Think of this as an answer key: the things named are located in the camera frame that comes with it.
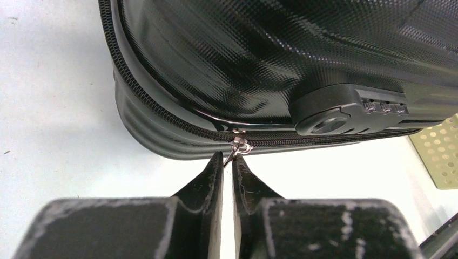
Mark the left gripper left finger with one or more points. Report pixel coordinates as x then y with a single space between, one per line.
184 225

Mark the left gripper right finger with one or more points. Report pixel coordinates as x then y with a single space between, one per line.
268 225

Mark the black ribbed hard-shell suitcase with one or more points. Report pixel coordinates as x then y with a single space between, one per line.
197 77

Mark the pale yellow perforated basket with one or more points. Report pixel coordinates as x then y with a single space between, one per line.
437 148

